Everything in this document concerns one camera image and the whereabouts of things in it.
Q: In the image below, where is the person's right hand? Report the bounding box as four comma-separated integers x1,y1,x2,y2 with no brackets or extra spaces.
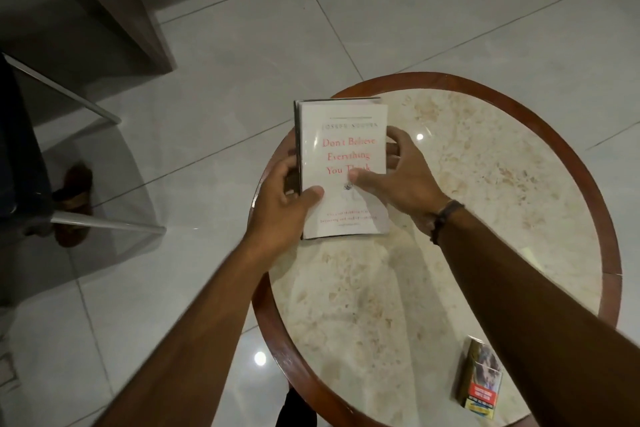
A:
347,126,452,237

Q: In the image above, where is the person's left hand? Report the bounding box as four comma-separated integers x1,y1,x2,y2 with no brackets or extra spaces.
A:
242,154,326,271

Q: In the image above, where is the white paperback book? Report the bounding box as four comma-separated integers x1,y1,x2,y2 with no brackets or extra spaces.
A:
293,97,391,241

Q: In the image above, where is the person's right forearm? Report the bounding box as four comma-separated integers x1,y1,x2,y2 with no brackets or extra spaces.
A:
425,205,640,427

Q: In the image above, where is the person's left forearm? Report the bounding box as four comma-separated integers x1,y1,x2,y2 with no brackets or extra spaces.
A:
92,238,275,427

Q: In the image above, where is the round wood-rimmed marble table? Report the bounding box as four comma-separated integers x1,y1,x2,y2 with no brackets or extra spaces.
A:
248,72,624,427

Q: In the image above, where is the black table leg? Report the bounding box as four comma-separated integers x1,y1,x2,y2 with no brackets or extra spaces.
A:
275,384,319,427

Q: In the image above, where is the cigarette pack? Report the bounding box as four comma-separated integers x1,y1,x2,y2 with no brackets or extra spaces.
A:
455,336,504,420

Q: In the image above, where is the brown sandal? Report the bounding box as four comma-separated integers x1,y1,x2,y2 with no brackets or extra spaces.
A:
51,162,95,249

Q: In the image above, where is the brown wooden cabinet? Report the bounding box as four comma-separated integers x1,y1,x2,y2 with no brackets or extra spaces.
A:
0,0,177,76

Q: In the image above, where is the dark upholstered seat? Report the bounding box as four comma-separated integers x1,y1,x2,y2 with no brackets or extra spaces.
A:
0,55,54,237

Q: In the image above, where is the dark wrist bracelet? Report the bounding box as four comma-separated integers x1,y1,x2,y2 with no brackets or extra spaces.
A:
429,199,466,246

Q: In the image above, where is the glass table with metal frame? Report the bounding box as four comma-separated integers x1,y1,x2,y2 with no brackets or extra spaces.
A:
0,52,167,312

